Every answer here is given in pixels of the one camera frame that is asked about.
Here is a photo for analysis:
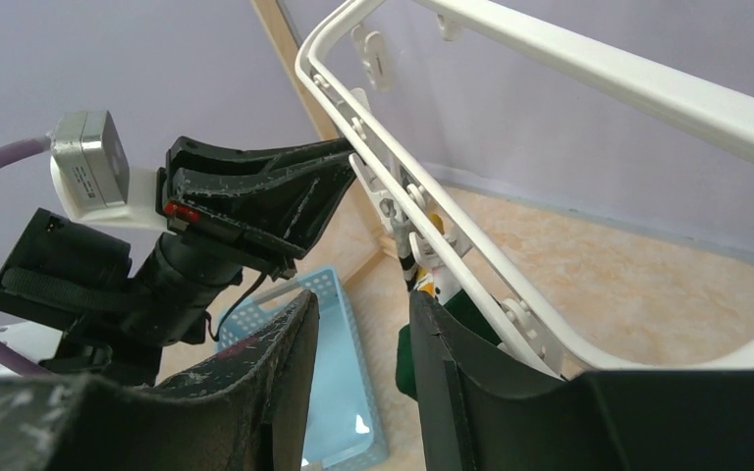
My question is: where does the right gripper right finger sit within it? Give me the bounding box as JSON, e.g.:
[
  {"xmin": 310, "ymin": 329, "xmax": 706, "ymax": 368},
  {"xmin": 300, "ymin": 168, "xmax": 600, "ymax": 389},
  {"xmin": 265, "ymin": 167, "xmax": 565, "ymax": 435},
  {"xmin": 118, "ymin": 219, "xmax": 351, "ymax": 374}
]
[{"xmin": 409, "ymin": 292, "xmax": 754, "ymax": 470}]

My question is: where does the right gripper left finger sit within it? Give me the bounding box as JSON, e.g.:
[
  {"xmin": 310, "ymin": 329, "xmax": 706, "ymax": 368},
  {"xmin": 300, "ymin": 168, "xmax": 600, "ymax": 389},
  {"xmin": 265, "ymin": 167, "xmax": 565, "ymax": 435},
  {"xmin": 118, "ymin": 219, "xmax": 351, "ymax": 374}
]
[{"xmin": 0, "ymin": 290, "xmax": 320, "ymax": 470}]

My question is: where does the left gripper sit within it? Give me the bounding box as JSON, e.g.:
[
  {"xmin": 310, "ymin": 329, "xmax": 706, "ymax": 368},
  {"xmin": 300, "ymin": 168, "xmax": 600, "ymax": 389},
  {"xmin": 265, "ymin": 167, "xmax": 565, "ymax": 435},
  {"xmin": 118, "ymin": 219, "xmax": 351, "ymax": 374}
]
[{"xmin": 135, "ymin": 136, "xmax": 355, "ymax": 326}]

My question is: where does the light blue plastic basket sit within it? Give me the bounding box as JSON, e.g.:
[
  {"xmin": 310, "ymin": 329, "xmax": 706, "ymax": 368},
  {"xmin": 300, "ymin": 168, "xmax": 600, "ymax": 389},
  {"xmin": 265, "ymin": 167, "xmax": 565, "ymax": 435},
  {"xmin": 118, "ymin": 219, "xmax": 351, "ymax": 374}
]
[{"xmin": 216, "ymin": 265, "xmax": 389, "ymax": 470}]

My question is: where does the grey striped sock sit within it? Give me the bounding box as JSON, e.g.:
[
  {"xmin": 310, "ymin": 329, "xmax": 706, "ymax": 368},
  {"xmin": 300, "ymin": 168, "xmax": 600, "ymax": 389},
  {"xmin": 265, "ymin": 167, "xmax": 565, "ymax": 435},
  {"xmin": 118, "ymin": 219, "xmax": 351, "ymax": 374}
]
[{"xmin": 392, "ymin": 219, "xmax": 418, "ymax": 291}]

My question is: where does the white clip hanger frame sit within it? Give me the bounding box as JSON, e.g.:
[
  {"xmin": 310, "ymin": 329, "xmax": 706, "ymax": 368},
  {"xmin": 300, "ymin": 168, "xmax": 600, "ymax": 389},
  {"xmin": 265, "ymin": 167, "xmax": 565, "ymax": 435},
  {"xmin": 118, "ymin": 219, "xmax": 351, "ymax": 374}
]
[{"xmin": 294, "ymin": 0, "xmax": 754, "ymax": 382}]

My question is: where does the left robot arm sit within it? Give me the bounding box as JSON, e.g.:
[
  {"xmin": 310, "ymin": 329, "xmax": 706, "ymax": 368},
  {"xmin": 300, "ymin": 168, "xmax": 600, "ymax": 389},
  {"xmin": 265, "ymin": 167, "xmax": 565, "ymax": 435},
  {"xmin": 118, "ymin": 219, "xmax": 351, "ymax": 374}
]
[{"xmin": 0, "ymin": 136, "xmax": 355, "ymax": 386}]

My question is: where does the green hanging sock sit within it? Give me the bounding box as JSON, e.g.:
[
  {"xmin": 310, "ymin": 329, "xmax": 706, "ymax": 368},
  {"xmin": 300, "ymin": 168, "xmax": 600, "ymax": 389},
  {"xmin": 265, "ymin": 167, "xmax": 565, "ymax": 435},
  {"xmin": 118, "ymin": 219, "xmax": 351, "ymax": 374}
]
[{"xmin": 395, "ymin": 211, "xmax": 505, "ymax": 401}]

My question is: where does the wooden drying rack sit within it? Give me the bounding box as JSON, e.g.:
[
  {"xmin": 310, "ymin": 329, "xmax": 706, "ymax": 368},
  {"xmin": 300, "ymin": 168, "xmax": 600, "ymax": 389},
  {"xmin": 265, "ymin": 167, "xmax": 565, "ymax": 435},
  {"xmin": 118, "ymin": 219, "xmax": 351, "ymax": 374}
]
[{"xmin": 249, "ymin": 0, "xmax": 396, "ymax": 289}]

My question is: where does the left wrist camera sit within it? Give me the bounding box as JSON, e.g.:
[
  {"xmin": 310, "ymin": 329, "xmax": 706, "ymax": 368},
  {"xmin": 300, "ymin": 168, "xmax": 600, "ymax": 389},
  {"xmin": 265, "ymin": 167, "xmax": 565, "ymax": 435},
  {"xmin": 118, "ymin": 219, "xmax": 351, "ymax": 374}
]
[{"xmin": 50, "ymin": 110, "xmax": 167, "ymax": 232}]

